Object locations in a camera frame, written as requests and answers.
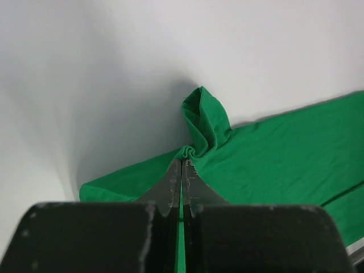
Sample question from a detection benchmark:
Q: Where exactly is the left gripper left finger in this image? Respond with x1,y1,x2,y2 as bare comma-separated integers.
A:
133,159,181,272

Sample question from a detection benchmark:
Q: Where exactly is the green t shirt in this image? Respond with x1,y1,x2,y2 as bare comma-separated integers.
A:
79,87,363,272

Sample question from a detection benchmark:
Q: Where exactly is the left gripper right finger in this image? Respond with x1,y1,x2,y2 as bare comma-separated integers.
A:
181,159,229,272

